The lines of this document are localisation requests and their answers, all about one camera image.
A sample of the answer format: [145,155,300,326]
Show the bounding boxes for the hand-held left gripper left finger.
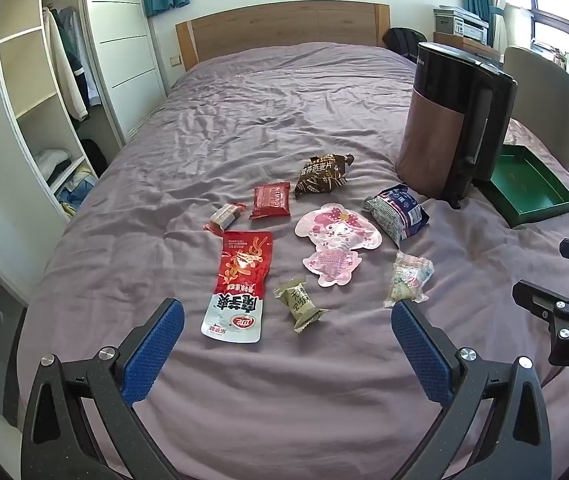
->
[20,298,185,480]

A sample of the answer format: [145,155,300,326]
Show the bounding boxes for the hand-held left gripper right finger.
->
[391,300,562,480]

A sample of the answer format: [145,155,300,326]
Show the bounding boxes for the clear pastel candy packet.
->
[383,251,435,309]

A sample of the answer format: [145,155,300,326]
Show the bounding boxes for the green tray box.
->
[474,143,569,229]

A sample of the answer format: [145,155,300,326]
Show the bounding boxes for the long red white snack packet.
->
[200,230,274,345]

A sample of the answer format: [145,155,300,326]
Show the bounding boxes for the olive green candy packet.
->
[273,278,330,336]

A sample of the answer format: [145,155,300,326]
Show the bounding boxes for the blue green snack packet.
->
[363,184,430,247]

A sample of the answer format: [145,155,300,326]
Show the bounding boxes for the pink cartoon snack packet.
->
[294,203,382,288]

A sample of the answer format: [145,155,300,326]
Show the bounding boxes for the clear-wrapped biscuit with red ends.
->
[203,201,248,235]

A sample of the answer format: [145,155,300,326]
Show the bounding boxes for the small red snack packet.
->
[249,183,291,220]

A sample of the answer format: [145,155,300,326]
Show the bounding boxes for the brown oat snack packet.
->
[294,152,356,197]

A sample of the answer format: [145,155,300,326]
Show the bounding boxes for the beige chair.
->
[503,46,569,171]

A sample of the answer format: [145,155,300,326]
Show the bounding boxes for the pile of colourful clothes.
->
[57,167,98,216]

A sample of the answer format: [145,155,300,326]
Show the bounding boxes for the brown black electric kettle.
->
[395,41,519,209]

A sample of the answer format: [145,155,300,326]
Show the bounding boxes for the black bag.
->
[80,138,108,173]

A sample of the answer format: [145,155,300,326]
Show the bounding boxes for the folded white grey clothes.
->
[34,147,72,186]

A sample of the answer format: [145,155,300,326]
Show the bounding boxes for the wooden nightstand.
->
[433,31,502,63]

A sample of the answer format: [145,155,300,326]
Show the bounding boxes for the grey printer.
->
[433,5,490,45]

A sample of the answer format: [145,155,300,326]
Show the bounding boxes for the black backpack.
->
[381,27,427,63]

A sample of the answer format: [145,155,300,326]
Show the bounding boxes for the white hanging jacket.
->
[42,7,90,122]

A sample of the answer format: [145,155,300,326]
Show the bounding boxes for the dark hanging jacket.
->
[57,6,102,108]

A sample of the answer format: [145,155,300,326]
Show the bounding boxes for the white wardrobe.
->
[0,0,168,221]

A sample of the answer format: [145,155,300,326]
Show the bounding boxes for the wooden headboard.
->
[175,1,391,72]

